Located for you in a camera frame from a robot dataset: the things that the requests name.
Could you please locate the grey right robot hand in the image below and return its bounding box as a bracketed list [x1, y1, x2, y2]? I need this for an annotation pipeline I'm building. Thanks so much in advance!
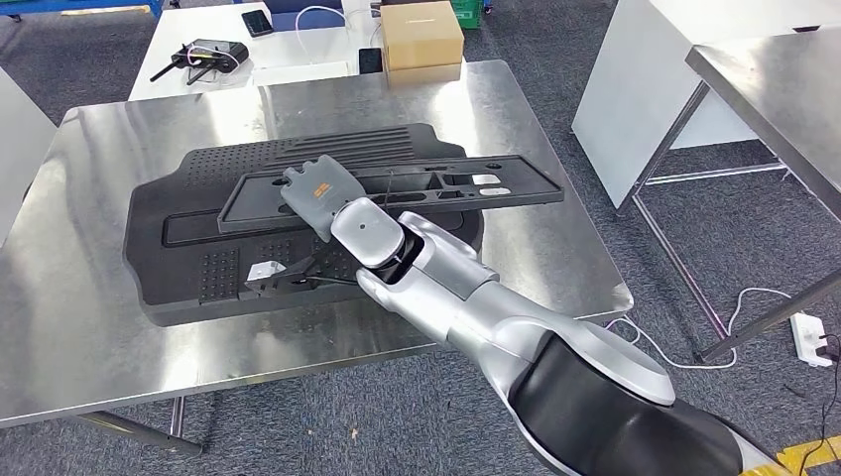
[280, 154, 368, 244]

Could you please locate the black plastic panel part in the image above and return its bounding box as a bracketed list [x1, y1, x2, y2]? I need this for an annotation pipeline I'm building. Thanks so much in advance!
[216, 154, 566, 236]

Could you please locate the stainless steel workbench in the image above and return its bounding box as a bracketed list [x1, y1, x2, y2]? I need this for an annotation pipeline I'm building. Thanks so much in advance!
[0, 59, 636, 458]

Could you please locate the blue metal shelf rack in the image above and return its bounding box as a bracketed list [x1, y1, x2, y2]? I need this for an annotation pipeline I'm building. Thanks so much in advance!
[0, 0, 165, 20]

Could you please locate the large black textured panel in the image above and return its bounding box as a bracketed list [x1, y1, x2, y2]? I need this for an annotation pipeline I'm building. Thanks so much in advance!
[122, 122, 486, 328]

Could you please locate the black router with antennas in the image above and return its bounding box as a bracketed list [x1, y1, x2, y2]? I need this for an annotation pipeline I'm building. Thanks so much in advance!
[149, 38, 252, 87]

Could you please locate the blue flat box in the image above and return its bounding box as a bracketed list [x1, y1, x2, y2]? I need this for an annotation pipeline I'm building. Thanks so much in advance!
[262, 0, 347, 33]

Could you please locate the black smartphone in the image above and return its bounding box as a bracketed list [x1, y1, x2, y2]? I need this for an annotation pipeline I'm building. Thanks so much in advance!
[240, 8, 276, 39]

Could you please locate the brown cardboard box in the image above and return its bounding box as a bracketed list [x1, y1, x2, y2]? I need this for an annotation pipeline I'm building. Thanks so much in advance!
[380, 0, 466, 72]

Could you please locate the white table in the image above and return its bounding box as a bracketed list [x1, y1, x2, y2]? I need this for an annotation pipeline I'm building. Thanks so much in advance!
[128, 0, 469, 103]

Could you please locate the green plastic crate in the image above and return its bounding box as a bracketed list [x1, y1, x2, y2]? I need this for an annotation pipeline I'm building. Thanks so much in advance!
[451, 0, 486, 30]

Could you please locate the stainless steel table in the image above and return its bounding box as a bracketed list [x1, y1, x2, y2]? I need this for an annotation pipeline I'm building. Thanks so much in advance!
[617, 26, 841, 366]
[0, 65, 59, 248]

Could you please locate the white panel cabinet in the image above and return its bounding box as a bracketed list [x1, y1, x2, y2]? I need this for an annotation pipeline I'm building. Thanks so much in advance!
[569, 0, 841, 211]

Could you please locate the white power strip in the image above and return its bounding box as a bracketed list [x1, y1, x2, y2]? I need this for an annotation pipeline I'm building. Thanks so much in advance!
[789, 312, 836, 369]

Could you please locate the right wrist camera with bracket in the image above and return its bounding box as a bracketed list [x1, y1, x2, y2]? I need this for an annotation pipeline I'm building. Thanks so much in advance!
[244, 256, 320, 300]

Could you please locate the thin white cable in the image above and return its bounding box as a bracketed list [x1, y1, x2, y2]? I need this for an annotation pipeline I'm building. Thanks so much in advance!
[294, 5, 353, 67]

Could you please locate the white power cable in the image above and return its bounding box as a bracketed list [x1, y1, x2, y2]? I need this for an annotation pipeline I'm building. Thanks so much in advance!
[604, 287, 797, 371]

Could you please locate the black power cable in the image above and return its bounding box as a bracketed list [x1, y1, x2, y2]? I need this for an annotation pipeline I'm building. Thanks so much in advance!
[795, 331, 841, 476]

